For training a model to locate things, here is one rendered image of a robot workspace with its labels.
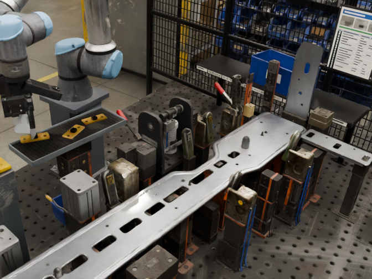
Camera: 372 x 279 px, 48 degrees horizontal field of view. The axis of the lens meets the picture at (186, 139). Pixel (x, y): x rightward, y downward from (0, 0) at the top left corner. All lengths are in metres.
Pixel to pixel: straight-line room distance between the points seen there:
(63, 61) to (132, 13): 2.47
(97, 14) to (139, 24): 2.54
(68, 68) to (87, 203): 0.62
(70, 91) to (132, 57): 2.59
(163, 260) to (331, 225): 0.92
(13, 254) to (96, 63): 0.76
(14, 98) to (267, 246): 1.06
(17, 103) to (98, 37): 0.47
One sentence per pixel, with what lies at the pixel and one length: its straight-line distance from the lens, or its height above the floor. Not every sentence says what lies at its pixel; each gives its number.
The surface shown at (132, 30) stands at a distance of 4.17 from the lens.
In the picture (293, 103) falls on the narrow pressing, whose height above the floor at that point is 1.05.
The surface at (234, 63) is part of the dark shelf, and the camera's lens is 2.36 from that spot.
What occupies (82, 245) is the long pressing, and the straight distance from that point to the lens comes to 1.25.
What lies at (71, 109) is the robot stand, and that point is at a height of 1.10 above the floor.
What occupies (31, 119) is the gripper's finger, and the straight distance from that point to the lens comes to 1.27.
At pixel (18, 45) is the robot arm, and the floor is 1.50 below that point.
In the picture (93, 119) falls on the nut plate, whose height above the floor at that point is 1.17.
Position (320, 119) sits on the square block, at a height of 1.04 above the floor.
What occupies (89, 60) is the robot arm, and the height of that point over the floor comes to 1.29.
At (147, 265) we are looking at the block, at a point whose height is 1.03.
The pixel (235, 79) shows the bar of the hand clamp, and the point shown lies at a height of 1.20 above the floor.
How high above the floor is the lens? 1.90
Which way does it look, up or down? 33 degrees down
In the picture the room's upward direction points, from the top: 4 degrees clockwise
